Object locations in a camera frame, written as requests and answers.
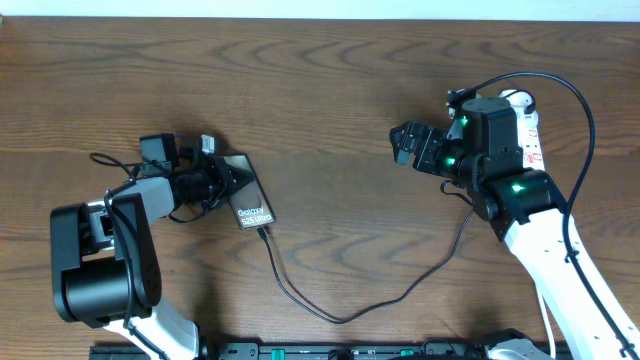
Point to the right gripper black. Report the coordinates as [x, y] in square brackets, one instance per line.
[433, 137]

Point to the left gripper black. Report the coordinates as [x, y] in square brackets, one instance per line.
[219, 173]

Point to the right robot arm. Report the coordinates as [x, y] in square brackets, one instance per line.
[492, 150]

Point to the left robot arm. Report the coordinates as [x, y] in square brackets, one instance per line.
[105, 271]

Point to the white USB charger adapter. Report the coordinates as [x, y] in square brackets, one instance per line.
[524, 105]

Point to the white power strip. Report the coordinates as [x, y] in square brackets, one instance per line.
[529, 141]

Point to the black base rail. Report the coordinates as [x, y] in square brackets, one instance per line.
[432, 350]

